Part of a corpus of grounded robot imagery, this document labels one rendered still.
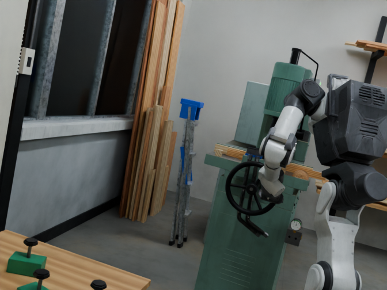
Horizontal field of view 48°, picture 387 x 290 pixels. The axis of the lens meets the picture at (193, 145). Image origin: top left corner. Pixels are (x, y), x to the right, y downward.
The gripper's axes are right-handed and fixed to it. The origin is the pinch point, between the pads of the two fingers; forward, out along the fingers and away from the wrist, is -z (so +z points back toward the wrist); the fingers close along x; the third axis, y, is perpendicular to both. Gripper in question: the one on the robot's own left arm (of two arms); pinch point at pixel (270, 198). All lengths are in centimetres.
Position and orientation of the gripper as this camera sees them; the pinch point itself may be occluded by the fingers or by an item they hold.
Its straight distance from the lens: 222.9
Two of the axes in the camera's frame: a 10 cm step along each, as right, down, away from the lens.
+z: -1.6, -4.4, -8.8
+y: 3.5, -8.6, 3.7
